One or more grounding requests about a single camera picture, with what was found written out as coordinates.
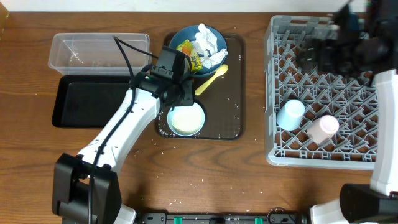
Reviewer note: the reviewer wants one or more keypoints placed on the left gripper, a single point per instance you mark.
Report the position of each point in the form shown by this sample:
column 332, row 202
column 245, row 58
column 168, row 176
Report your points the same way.
column 185, row 98

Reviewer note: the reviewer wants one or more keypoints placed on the light blue rice bowl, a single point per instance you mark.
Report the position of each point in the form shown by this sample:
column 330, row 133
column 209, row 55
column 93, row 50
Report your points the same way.
column 186, row 120

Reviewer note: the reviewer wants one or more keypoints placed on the yellow snack wrapper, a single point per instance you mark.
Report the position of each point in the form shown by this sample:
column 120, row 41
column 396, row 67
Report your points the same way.
column 188, row 49

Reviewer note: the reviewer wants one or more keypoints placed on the white tissue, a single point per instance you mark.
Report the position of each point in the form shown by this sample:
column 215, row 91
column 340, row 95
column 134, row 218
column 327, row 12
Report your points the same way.
column 206, row 45

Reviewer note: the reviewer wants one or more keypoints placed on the light blue plastic cup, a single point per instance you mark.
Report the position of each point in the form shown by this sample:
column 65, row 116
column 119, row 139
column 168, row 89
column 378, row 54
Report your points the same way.
column 290, row 115

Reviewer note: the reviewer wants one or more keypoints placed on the pink plastic cup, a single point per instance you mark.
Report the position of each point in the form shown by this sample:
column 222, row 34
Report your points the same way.
column 323, row 128

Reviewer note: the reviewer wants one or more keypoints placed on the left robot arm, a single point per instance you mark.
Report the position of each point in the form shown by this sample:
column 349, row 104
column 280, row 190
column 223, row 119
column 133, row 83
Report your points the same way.
column 86, row 186

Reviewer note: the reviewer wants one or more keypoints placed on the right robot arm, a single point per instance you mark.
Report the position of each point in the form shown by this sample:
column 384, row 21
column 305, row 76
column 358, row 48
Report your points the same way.
column 352, row 48

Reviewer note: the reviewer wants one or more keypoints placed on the black waste tray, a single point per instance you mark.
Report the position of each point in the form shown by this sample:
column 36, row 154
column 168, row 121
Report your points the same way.
column 88, row 101

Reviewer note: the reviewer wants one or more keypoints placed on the grey dishwasher rack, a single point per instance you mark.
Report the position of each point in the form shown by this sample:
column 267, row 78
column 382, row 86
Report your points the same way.
column 321, row 93

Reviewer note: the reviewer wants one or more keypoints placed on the pale yellow plastic spoon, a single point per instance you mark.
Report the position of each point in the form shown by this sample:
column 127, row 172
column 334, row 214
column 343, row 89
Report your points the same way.
column 219, row 72

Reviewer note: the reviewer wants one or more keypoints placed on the clear plastic bin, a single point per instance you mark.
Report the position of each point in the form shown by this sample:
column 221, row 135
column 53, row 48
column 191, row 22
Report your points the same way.
column 98, row 53

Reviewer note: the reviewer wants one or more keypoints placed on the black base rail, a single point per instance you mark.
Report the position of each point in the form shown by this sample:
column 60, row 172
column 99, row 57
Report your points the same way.
column 270, row 218

